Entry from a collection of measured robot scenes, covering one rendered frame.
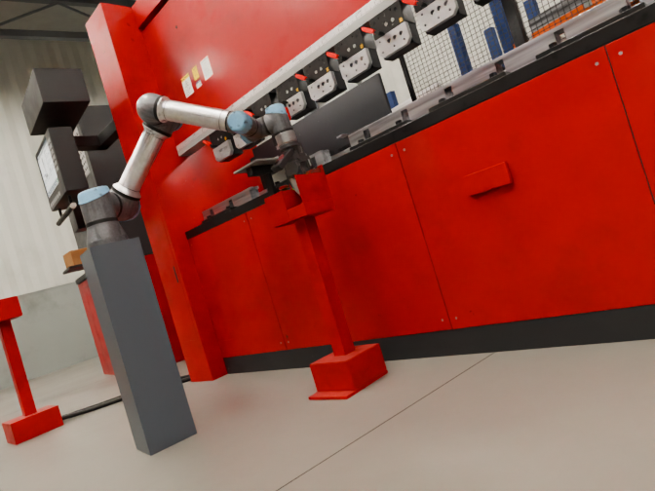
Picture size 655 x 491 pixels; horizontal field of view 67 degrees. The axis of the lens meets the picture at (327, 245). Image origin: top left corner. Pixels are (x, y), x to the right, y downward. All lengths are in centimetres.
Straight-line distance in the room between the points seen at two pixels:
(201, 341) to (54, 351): 628
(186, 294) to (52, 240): 647
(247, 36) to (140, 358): 159
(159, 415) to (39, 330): 721
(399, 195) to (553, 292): 64
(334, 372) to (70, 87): 225
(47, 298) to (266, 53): 721
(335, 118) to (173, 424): 183
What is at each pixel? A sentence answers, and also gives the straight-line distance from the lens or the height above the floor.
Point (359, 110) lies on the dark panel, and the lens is 284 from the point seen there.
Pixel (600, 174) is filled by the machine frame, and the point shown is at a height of 49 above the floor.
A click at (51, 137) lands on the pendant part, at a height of 154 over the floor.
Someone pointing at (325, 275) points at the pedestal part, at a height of 43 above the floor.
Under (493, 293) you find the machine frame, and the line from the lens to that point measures 181.
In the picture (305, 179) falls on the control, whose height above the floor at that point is 79.
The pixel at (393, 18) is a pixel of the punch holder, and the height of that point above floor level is 129.
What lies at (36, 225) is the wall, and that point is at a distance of 934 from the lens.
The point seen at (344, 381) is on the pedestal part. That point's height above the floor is 5.
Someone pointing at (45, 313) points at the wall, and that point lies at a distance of 915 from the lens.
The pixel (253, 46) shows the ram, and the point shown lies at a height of 158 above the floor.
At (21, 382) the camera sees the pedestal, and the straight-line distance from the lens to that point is 345.
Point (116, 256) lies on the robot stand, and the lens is 198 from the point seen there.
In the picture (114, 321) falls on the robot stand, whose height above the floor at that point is 50.
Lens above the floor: 50
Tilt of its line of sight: 1 degrees up
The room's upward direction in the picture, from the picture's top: 17 degrees counter-clockwise
